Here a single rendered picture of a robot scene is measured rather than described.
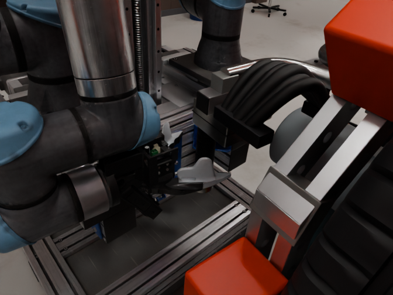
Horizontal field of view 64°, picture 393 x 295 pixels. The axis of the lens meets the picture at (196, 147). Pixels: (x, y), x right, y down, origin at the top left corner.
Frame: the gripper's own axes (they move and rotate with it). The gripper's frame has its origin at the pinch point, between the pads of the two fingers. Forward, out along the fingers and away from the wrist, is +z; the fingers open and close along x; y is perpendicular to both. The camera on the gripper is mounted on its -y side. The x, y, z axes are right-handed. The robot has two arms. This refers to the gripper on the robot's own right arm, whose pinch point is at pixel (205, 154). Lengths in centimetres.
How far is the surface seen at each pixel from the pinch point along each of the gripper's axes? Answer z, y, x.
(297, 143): -5.4, 17.7, -21.0
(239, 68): 2.0, 18.0, -3.7
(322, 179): -6.6, 16.5, -25.3
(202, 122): -2.5, 8.6, -1.3
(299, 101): 180, -83, 97
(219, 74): -1.0, 17.4, -2.7
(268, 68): 0.9, 20.5, -9.9
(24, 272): -39, -83, 58
